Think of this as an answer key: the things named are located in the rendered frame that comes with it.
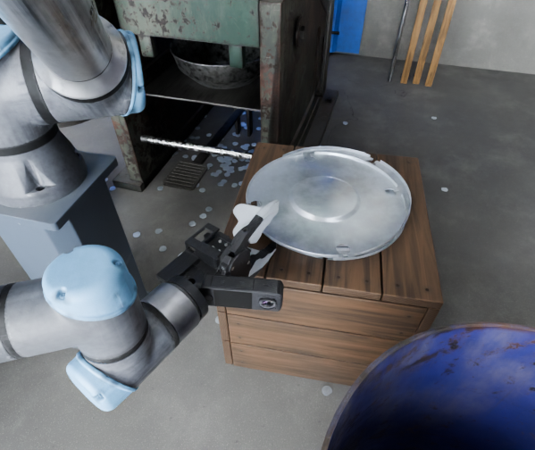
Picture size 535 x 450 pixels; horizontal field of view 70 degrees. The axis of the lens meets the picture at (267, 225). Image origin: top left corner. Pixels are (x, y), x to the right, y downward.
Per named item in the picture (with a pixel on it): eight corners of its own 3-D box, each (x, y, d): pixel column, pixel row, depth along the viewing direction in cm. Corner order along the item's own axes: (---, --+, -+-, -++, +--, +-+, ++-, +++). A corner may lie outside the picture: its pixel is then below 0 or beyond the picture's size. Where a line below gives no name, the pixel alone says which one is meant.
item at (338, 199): (374, 149, 82) (374, 146, 82) (432, 248, 62) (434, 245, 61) (239, 159, 80) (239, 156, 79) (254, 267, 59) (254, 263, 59)
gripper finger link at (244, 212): (249, 179, 61) (215, 225, 58) (280, 193, 58) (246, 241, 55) (254, 190, 63) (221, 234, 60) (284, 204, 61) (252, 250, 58)
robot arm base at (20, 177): (51, 215, 59) (22, 162, 52) (-30, 199, 62) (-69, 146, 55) (104, 160, 70) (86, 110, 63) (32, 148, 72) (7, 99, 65)
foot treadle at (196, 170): (195, 203, 113) (192, 188, 109) (163, 196, 115) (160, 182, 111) (255, 109, 153) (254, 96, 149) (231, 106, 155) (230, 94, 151)
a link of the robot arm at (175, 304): (175, 321, 45) (184, 355, 51) (202, 295, 48) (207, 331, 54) (133, 291, 48) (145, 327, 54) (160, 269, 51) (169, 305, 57)
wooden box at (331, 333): (393, 394, 84) (445, 303, 59) (225, 364, 89) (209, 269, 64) (386, 257, 112) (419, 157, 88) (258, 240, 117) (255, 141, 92)
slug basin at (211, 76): (259, 104, 114) (258, 71, 107) (156, 90, 121) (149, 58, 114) (287, 62, 137) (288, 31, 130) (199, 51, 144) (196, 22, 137)
